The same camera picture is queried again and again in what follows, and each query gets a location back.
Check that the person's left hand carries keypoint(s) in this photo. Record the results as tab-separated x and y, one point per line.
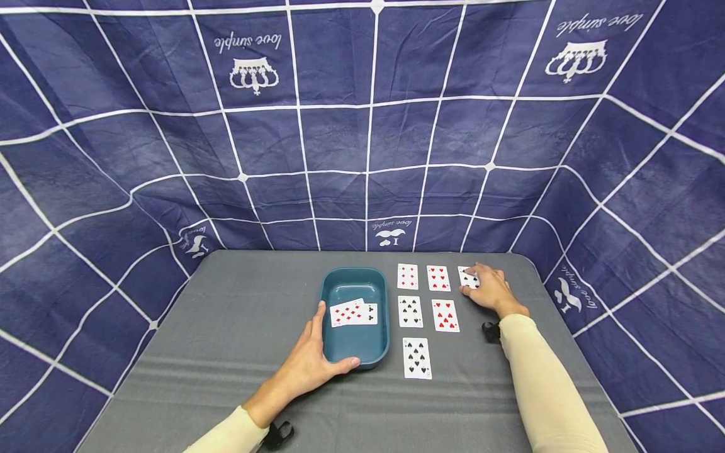
306	368

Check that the person's right hand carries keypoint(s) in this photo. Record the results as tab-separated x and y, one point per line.
494	292

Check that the person's right thumb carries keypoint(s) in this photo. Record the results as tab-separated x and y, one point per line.
471	294

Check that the person's right fingers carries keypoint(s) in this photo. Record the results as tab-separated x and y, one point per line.
481	272

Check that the person's left thumb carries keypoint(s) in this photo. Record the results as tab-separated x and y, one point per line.
344	365

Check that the person's left index finger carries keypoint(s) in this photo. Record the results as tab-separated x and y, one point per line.
320	321

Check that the black clubs playing card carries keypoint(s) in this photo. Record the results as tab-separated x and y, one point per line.
464	278
371	314

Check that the blue plastic tray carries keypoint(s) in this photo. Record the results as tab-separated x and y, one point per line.
357	345

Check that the person's right forearm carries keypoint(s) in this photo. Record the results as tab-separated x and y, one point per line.
546	390

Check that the person's left forearm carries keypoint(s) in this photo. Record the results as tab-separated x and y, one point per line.
241	433

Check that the red diamonds playing card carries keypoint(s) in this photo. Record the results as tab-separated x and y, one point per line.
407	277
346	313

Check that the red hearts playing card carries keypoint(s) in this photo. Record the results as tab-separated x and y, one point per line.
438	278
445	316

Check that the black spades playing card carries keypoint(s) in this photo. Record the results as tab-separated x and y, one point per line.
417	358
410	311

